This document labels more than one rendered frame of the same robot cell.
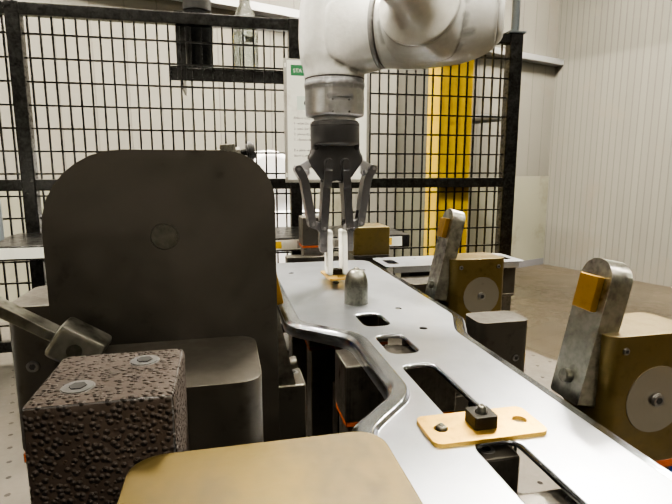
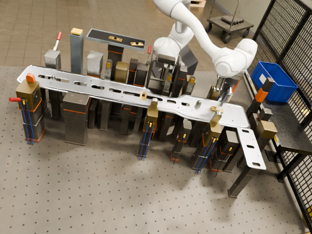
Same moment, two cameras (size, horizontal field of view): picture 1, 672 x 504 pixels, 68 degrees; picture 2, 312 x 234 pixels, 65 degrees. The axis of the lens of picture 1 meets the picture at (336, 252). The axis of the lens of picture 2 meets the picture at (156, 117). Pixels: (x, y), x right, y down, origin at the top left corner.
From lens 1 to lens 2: 1.56 m
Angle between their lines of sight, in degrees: 88
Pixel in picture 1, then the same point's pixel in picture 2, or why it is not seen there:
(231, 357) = (142, 68)
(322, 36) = not seen: hidden behind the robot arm
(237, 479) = (125, 65)
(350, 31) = not seen: hidden behind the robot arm
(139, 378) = (133, 61)
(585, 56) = not seen: outside the picture
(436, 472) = (137, 89)
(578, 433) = (138, 101)
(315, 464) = (125, 67)
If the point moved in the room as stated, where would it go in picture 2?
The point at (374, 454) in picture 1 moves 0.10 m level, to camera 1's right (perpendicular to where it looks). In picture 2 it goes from (124, 69) to (118, 77)
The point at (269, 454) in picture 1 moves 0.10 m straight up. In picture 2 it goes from (126, 66) to (128, 52)
